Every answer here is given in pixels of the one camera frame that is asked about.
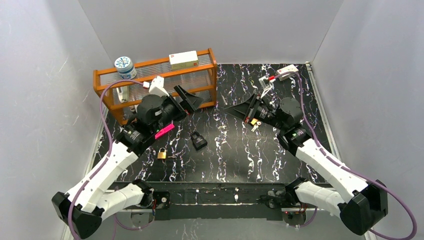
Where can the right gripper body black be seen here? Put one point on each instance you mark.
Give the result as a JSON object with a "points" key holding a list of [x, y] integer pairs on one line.
{"points": [[252, 109]]}

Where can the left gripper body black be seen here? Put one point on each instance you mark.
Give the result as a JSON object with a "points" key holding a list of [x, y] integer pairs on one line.
{"points": [[178, 104]]}

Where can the long shackle brass padlock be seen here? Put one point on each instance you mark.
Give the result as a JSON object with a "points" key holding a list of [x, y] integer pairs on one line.
{"points": [[253, 121]]}

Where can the silver key bunch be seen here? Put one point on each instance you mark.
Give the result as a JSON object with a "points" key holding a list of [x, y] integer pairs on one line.
{"points": [[256, 126]]}

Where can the black padlock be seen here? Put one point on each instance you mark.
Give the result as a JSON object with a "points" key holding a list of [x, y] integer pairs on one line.
{"points": [[198, 140]]}

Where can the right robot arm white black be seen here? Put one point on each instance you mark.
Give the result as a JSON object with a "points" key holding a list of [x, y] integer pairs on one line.
{"points": [[359, 203]]}

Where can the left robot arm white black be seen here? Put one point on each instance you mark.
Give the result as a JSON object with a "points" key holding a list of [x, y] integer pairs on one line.
{"points": [[106, 172]]}

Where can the white olive box on shelf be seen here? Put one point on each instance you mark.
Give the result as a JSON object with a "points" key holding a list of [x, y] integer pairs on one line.
{"points": [[183, 60]]}

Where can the small brass padlock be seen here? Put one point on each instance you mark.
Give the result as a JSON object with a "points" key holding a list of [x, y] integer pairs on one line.
{"points": [[162, 154]]}

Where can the white small box on table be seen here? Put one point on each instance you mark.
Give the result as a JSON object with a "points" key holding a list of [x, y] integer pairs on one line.
{"points": [[286, 72]]}

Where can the orange wooden shelf rack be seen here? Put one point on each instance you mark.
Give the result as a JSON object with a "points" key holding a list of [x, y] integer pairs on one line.
{"points": [[200, 81]]}

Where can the blue white round tin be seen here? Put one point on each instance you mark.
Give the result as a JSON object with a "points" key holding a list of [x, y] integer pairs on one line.
{"points": [[125, 68]]}

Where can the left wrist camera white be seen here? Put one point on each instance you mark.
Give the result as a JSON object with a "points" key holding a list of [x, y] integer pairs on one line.
{"points": [[156, 86]]}

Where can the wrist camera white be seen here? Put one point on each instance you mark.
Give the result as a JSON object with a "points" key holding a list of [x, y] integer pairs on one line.
{"points": [[156, 86], [267, 83]]}

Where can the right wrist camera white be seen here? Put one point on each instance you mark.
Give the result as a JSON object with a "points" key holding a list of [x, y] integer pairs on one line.
{"points": [[267, 83]]}

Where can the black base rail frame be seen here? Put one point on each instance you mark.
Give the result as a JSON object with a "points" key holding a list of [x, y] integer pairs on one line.
{"points": [[183, 200]]}

